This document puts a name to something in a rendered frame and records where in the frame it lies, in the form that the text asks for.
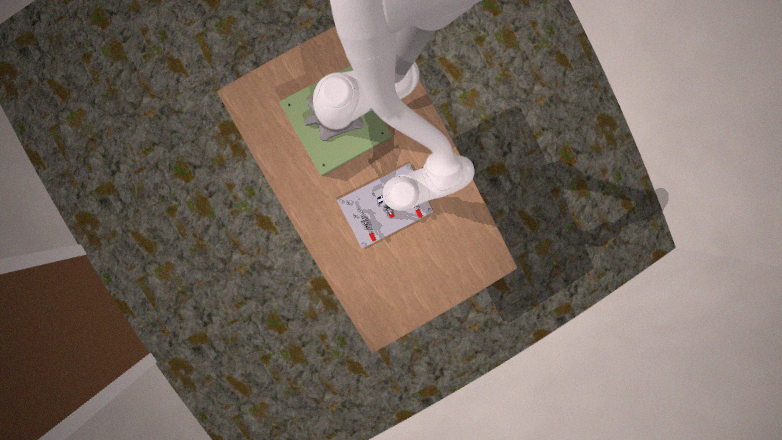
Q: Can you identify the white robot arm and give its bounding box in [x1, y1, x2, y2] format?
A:
[304, 0, 482, 211]

